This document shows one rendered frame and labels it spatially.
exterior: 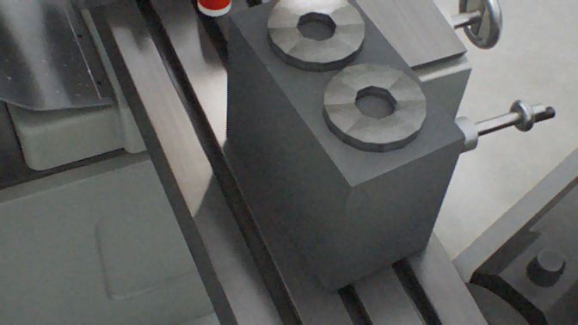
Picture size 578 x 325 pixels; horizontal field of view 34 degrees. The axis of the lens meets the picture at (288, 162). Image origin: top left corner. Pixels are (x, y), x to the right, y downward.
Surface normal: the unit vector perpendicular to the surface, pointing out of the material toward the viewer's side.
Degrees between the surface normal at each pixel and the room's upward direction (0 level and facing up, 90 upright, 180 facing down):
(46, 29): 16
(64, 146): 90
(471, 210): 0
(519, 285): 0
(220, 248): 0
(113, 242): 90
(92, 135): 90
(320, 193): 90
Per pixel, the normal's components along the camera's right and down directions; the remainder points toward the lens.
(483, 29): -0.92, 0.28
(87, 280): 0.40, 0.76
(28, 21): 0.33, -0.64
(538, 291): 0.07, -0.58
